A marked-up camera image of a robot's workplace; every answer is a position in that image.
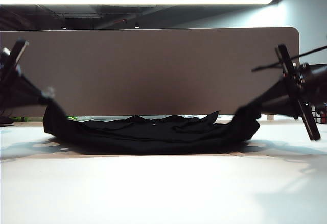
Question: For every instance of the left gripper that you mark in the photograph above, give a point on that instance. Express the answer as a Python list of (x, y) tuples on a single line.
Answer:
[(12, 65)]

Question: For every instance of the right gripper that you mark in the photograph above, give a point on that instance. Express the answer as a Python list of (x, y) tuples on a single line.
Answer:
[(288, 68)]

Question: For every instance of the black polo shirt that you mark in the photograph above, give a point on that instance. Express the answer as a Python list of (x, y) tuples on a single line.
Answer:
[(153, 137)]

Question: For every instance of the black flat base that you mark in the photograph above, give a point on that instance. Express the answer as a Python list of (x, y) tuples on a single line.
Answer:
[(6, 122)]

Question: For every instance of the Rubik's cube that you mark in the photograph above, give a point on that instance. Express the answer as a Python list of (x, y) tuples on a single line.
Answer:
[(320, 117)]

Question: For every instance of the green strip behind divider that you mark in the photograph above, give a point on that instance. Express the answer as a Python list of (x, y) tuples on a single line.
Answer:
[(71, 118)]

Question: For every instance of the brown desk divider panel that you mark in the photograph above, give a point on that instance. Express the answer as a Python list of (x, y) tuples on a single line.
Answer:
[(153, 71)]

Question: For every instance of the small ceiling spot lamp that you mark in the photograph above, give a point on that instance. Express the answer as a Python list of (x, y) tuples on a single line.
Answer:
[(137, 25)]

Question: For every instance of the long ceiling light strip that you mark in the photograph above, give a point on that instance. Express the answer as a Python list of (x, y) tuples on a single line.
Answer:
[(140, 1)]

